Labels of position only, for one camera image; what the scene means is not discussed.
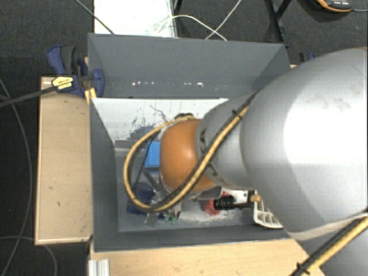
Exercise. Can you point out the grey metal bin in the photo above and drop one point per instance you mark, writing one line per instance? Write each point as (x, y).
(172, 65)

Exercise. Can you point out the light blue sponge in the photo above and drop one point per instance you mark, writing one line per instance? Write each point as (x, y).
(153, 154)

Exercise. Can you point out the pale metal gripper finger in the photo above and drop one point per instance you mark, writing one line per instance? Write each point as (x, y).
(151, 219)

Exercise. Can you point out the white plastic grid piece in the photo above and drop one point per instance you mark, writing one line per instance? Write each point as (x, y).
(266, 217)

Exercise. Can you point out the red plastic thing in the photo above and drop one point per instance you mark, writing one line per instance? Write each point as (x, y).
(210, 207)

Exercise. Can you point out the dark blue plastic thing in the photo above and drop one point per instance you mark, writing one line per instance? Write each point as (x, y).
(141, 196)

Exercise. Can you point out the pale wood board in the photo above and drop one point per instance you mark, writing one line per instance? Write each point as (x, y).
(63, 165)

